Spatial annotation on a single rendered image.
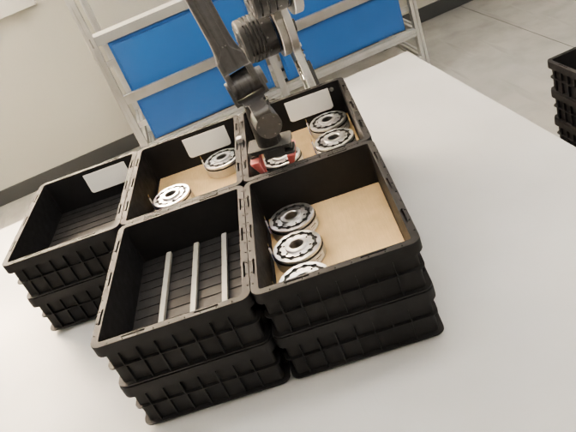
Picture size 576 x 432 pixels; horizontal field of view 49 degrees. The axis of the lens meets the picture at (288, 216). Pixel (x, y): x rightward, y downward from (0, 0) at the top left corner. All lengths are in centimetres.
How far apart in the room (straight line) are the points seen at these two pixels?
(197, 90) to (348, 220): 227
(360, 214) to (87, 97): 324
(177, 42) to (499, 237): 238
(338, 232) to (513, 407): 48
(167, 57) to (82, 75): 104
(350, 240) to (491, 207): 37
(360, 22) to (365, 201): 235
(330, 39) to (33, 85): 192
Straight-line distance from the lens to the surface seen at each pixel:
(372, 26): 369
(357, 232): 130
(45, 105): 444
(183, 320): 112
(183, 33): 344
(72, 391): 152
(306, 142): 171
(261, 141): 145
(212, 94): 354
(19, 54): 436
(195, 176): 178
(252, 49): 247
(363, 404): 116
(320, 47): 361
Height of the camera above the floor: 158
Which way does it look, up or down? 32 degrees down
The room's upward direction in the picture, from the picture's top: 22 degrees counter-clockwise
